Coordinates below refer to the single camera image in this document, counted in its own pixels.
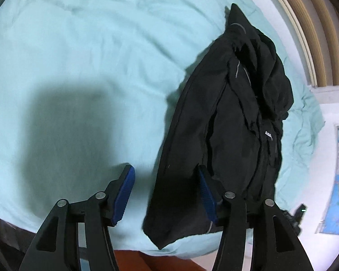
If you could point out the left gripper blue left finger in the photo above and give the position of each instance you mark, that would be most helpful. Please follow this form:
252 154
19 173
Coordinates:
119 191

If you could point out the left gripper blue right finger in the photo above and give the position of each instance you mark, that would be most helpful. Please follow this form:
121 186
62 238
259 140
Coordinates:
210 194

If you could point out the teal quilted bed comforter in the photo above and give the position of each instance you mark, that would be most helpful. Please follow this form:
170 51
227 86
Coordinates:
89 85

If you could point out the striped brown window blind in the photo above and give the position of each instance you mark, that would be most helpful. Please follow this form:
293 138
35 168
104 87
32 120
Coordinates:
316 24

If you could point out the black hooded jacket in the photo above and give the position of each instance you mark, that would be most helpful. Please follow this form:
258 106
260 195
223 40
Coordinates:
229 118

